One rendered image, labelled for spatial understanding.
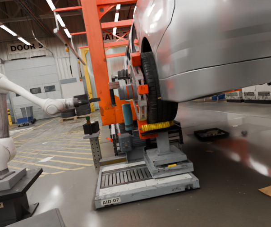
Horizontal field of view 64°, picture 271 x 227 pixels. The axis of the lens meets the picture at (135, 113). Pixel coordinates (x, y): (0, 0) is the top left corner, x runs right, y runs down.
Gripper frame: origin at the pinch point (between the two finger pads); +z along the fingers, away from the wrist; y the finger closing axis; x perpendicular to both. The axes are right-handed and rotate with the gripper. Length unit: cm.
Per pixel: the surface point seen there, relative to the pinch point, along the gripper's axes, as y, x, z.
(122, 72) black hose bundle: 2.2, 18.8, 23.5
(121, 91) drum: -11.0, 4.1, 20.3
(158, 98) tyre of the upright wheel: 15, -6, 48
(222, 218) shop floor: 64, -82, 66
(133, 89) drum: -10.3, 3.7, 31.2
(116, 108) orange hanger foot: -62, -14, 14
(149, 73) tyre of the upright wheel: 13.7, 14.2, 42.9
